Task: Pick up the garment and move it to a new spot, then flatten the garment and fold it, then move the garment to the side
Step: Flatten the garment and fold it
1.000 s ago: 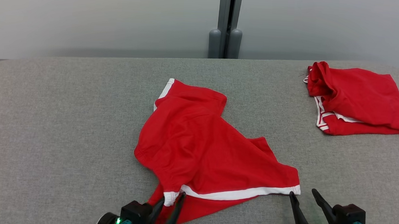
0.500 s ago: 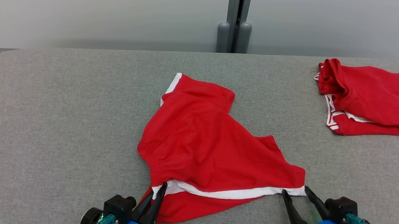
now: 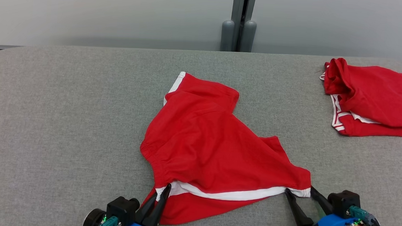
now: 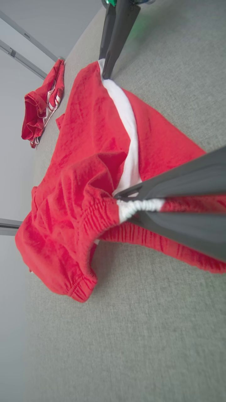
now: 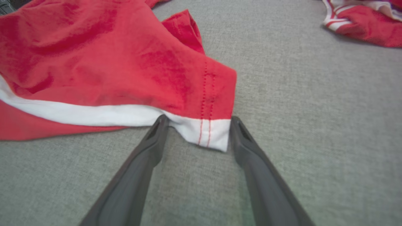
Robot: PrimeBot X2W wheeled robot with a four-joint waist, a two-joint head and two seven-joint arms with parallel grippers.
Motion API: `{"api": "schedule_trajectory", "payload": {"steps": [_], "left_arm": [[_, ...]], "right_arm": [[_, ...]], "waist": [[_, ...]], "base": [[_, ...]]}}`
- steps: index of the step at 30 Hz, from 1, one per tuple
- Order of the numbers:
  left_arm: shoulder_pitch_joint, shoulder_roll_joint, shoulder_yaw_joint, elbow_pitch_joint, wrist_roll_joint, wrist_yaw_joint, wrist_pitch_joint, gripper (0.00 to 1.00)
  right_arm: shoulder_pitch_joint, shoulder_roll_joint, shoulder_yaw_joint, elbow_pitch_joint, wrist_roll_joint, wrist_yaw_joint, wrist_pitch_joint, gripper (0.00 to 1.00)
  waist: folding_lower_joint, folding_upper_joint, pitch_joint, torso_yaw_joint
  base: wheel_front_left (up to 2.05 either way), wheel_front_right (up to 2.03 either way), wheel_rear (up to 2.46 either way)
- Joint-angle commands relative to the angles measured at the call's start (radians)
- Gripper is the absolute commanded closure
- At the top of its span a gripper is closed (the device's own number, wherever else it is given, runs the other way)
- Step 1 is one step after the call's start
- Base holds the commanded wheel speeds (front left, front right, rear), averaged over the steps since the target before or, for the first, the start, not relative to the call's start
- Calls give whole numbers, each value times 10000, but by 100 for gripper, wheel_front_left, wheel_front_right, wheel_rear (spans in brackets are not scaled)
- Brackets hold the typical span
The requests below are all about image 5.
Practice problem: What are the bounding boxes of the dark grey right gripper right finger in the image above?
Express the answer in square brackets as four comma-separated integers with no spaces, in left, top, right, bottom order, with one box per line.
[230,116,316,226]

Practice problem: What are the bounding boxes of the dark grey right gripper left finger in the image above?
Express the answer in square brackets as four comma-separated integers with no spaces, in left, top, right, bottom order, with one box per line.
[79,115,170,226]

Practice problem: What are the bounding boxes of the red shorts with white stripe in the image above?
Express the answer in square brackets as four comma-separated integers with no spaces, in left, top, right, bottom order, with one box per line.
[0,0,238,153]

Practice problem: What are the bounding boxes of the red jersey with white trim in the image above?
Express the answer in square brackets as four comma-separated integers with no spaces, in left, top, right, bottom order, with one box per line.
[322,0,402,48]

